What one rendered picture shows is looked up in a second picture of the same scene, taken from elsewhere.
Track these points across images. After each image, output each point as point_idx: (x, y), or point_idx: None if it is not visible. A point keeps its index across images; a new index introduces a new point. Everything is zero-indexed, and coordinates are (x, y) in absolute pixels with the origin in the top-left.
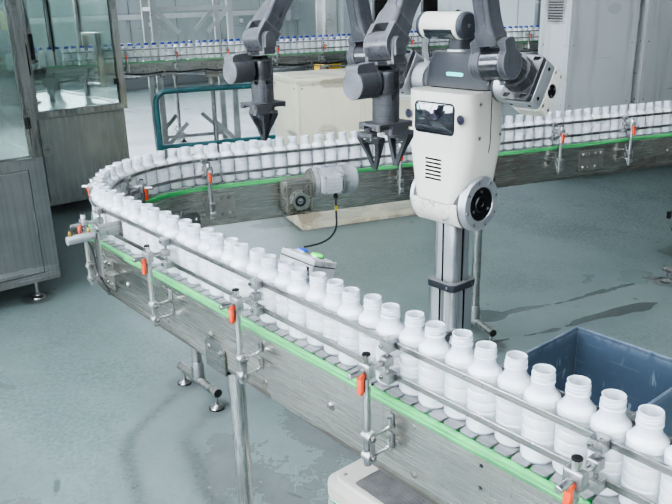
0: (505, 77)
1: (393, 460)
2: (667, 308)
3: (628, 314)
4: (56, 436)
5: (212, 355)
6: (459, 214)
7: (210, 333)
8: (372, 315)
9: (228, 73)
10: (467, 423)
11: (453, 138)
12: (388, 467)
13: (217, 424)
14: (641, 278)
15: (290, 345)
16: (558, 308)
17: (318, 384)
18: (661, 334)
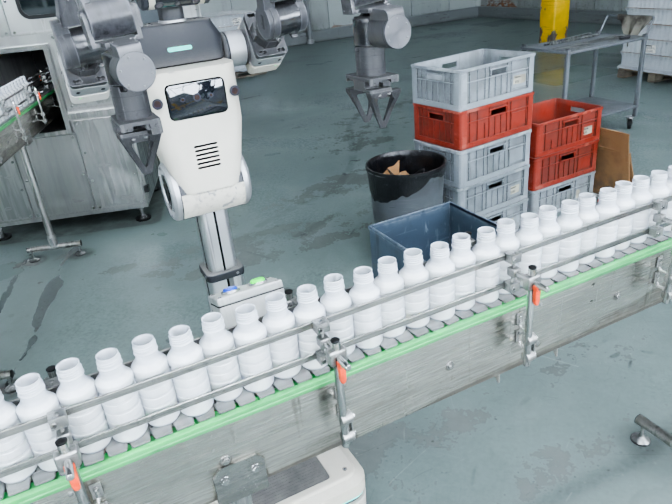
0: (304, 28)
1: (519, 350)
2: (72, 274)
3: (58, 294)
4: None
5: (235, 484)
6: (247, 189)
7: (228, 459)
8: (470, 251)
9: (133, 75)
10: (570, 268)
11: (228, 113)
12: (513, 361)
13: None
14: (14, 269)
15: (390, 351)
16: (1, 326)
17: (433, 359)
18: (103, 289)
